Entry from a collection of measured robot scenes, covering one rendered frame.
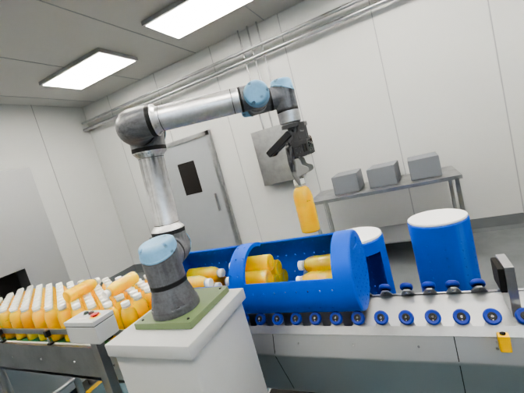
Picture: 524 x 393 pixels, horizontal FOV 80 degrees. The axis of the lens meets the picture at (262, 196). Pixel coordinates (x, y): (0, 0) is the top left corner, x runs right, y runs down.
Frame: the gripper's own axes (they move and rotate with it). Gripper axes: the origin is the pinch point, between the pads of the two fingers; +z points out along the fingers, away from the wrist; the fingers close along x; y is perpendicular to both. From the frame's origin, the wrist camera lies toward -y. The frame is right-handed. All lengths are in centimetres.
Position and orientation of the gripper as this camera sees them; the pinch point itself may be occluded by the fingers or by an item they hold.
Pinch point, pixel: (299, 181)
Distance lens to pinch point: 113.3
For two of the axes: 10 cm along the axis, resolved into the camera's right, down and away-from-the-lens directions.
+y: 8.8, -1.7, -4.4
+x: 4.0, -2.2, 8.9
